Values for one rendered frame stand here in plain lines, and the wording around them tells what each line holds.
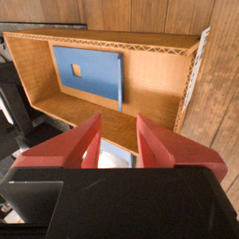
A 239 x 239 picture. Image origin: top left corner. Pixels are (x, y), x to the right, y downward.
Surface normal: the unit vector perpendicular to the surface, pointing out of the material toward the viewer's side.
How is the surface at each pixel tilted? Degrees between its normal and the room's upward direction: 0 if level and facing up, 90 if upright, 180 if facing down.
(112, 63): 0
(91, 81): 0
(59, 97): 90
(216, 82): 0
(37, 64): 90
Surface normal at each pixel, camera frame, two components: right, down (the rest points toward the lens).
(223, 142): -0.55, 0.49
